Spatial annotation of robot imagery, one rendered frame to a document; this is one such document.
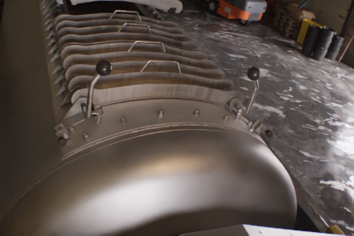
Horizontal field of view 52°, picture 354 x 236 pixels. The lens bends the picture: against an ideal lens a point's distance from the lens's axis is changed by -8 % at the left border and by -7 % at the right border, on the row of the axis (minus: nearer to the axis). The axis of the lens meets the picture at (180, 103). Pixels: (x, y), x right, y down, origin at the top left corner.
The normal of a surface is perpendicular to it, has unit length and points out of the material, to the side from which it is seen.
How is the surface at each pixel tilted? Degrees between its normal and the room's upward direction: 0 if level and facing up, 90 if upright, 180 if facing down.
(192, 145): 20
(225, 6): 90
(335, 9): 90
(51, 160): 37
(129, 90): 90
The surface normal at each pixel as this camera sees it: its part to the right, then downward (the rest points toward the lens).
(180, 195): 0.38, 0.11
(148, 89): 0.36, 0.53
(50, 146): -0.37, -0.67
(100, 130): -0.15, -0.78
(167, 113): 0.18, -0.85
